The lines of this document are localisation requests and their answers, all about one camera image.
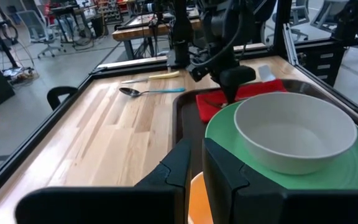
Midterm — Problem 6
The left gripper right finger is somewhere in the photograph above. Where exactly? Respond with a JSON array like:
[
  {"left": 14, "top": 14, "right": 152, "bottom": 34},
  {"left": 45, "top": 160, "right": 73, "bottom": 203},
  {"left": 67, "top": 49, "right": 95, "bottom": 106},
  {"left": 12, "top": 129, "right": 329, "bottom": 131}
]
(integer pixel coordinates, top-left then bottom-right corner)
[{"left": 202, "top": 138, "right": 358, "bottom": 224}]

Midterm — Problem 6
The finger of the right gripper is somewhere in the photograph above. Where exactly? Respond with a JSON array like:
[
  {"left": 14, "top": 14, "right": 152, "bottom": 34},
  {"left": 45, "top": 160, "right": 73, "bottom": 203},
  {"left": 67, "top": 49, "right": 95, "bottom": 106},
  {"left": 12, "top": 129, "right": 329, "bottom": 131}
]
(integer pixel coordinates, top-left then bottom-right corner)
[{"left": 218, "top": 66, "right": 257, "bottom": 105}]

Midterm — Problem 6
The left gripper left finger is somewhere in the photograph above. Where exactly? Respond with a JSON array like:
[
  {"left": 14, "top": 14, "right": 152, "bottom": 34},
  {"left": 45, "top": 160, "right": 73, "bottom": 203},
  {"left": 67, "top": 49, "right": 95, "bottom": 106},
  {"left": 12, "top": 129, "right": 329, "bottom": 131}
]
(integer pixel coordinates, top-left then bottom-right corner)
[{"left": 14, "top": 138, "right": 192, "bottom": 224}]

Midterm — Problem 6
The red cloth napkin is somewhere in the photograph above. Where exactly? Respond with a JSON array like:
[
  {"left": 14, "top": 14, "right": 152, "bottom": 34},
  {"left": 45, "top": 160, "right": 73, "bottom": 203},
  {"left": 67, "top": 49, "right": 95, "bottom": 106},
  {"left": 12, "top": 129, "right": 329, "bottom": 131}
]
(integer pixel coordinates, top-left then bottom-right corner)
[{"left": 195, "top": 64, "right": 288, "bottom": 124}]

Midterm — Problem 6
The green plastic plate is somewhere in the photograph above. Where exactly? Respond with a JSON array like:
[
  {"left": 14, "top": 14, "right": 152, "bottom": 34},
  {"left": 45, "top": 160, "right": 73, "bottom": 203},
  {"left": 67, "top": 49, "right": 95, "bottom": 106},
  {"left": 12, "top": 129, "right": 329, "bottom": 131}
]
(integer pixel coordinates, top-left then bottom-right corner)
[{"left": 204, "top": 99, "right": 358, "bottom": 190}]

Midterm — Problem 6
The peach plastic mug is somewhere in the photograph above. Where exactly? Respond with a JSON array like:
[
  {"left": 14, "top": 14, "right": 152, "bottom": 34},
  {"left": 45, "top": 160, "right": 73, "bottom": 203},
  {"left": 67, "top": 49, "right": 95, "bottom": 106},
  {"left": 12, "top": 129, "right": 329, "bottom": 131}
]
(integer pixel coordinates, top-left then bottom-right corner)
[{"left": 187, "top": 171, "right": 214, "bottom": 224}]

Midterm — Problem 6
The grey plastic bowl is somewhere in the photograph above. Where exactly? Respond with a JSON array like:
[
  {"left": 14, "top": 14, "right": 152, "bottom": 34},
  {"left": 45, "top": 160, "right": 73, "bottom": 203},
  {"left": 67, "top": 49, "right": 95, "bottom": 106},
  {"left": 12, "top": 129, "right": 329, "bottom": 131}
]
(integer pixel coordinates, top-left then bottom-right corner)
[{"left": 233, "top": 91, "right": 358, "bottom": 175}]

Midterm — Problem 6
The blue-handled metal spoon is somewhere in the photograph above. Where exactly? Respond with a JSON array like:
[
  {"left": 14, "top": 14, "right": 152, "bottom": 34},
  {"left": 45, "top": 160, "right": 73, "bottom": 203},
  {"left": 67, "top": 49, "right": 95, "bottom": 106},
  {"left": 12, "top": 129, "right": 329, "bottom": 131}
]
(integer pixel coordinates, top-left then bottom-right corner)
[{"left": 118, "top": 86, "right": 186, "bottom": 98}]

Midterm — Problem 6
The dark brown serving tray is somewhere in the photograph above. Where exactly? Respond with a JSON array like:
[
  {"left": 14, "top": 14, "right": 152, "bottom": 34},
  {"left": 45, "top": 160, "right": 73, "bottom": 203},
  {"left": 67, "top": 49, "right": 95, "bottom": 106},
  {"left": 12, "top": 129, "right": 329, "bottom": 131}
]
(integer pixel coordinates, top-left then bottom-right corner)
[{"left": 172, "top": 78, "right": 358, "bottom": 175}]

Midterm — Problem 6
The wooden workbench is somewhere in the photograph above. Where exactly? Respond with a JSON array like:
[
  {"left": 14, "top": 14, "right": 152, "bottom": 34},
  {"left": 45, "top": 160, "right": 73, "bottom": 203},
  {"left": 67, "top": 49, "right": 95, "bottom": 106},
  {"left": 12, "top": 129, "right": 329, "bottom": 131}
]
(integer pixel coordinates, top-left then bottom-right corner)
[{"left": 112, "top": 17, "right": 203, "bottom": 60}]

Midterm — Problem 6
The black drawer cart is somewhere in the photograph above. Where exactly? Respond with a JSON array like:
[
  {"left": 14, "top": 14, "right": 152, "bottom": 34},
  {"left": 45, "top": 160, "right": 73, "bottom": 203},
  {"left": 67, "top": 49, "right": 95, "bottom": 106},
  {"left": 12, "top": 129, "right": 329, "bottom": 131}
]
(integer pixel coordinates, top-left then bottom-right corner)
[{"left": 296, "top": 39, "right": 347, "bottom": 87}]

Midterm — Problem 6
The grey office chair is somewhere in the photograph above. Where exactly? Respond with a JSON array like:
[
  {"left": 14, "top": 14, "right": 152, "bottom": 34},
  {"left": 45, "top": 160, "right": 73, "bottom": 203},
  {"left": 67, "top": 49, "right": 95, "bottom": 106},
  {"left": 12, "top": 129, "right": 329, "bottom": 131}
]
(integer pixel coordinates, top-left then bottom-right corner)
[
  {"left": 310, "top": 0, "right": 358, "bottom": 58},
  {"left": 290, "top": 0, "right": 311, "bottom": 42},
  {"left": 16, "top": 10, "right": 62, "bottom": 59}
]

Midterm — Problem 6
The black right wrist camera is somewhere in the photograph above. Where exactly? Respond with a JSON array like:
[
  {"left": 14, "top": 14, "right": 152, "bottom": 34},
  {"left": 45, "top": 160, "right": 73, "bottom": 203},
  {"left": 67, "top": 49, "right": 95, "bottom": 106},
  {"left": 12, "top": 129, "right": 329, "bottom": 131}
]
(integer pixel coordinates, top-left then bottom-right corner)
[{"left": 187, "top": 62, "right": 211, "bottom": 83}]

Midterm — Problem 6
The yellow-handled metal knife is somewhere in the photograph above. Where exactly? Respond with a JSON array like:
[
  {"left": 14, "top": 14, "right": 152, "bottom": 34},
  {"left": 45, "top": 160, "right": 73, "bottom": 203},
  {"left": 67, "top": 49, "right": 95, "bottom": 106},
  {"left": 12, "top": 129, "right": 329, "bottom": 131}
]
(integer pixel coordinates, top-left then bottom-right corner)
[{"left": 121, "top": 70, "right": 181, "bottom": 85}]

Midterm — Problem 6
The black aluminium table frame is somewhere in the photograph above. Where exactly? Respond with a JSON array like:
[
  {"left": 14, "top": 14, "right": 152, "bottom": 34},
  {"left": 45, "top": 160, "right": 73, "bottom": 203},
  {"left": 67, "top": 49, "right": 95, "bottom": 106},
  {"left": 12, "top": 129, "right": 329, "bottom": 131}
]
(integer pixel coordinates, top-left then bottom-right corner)
[{"left": 0, "top": 0, "right": 358, "bottom": 208}]

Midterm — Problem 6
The black frame handle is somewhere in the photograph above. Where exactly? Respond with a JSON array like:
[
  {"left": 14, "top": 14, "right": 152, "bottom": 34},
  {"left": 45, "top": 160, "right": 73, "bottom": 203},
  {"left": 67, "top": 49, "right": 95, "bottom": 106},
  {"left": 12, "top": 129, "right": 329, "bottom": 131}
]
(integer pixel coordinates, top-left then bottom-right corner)
[{"left": 47, "top": 86, "right": 79, "bottom": 111}]

